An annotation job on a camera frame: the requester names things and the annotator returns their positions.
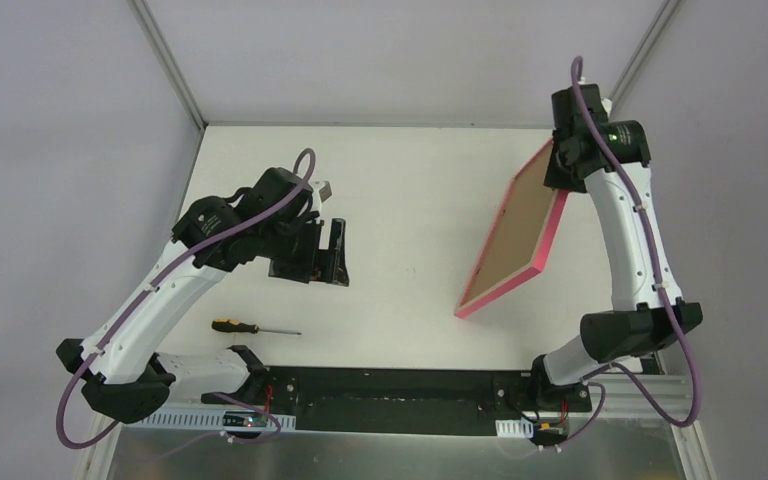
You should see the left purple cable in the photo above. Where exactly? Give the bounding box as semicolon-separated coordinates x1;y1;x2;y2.
55;147;332;450

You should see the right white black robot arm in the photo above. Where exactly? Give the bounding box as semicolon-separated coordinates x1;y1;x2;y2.
527;84;703;410

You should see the left white cable duct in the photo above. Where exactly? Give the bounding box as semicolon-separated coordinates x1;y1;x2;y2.
130;407;296;433

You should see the aluminium front rail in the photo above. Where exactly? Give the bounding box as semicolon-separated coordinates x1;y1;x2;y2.
100;362;697;420

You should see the right white cable duct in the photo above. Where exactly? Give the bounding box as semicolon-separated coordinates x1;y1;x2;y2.
495;418;534;439

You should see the pink picture frame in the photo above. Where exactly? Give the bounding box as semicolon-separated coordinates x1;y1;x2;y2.
454;141;569;319

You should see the white cable duct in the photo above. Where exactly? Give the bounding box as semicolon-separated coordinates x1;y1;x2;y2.
495;418;534;439
130;407;296;433

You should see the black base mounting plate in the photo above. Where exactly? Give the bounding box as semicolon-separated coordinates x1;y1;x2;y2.
229;366;592;437

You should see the yellow black screwdriver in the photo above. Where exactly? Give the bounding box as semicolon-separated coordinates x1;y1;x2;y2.
211;318;302;336

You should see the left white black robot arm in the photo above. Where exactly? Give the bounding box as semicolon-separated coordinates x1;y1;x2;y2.
56;167;349;424

